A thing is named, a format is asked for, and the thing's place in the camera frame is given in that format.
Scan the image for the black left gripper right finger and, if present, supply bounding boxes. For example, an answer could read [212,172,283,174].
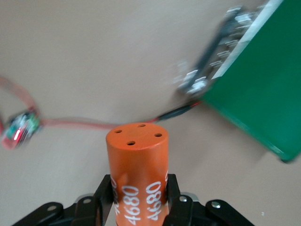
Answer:
[163,173,256,226]

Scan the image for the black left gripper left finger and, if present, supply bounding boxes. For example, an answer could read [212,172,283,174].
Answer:
[11,174,116,226]

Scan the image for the orange cylinder white 4680 print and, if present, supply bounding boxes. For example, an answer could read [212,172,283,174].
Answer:
[105,122,169,226]

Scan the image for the small green circuit board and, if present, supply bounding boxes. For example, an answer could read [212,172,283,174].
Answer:
[1,110,42,151]

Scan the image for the green conveyor belt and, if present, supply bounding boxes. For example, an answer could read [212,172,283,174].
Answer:
[176,0,301,163]

